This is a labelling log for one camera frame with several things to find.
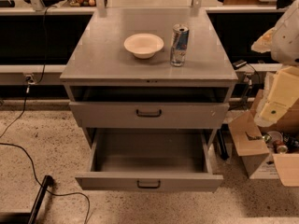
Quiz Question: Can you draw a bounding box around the black floor cable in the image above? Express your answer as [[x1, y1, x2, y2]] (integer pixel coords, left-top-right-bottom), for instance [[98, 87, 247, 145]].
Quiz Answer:
[[0, 6, 92, 224]]

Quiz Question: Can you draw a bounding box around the small black device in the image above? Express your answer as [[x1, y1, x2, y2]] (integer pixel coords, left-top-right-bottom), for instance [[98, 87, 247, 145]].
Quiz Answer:
[[233, 60, 247, 69]]

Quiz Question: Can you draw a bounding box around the grey top drawer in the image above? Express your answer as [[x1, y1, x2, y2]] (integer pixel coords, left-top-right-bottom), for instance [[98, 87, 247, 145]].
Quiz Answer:
[[70, 102, 229, 129]]

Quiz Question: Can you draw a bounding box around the silver blue energy drink can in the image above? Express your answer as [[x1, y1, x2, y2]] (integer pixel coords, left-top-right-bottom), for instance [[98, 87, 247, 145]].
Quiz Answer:
[[170, 24, 189, 67]]

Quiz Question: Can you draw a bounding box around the white paper bowl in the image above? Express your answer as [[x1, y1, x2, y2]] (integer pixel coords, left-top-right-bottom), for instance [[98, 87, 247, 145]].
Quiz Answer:
[[123, 34, 164, 59]]

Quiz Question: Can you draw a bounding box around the grey metal drawer cabinet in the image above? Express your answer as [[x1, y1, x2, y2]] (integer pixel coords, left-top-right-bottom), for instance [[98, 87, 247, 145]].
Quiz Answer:
[[61, 8, 236, 143]]

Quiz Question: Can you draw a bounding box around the red soda can in box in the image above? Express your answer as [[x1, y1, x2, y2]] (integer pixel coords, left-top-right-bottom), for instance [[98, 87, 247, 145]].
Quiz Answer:
[[273, 140, 288, 154]]

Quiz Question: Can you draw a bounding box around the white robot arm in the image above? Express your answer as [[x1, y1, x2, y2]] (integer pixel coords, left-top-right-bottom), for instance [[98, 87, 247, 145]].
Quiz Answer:
[[251, 0, 299, 127]]

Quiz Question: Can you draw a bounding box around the grey open middle drawer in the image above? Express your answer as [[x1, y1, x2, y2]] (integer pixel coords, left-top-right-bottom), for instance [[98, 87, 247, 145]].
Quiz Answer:
[[76, 129, 223, 192]]

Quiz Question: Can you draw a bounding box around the black metal stand leg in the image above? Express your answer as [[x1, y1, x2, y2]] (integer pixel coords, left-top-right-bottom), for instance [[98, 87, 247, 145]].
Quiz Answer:
[[0, 175, 54, 224]]

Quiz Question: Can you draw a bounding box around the open cardboard box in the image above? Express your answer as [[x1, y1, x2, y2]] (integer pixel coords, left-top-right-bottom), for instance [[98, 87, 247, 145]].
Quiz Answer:
[[228, 90, 299, 187]]

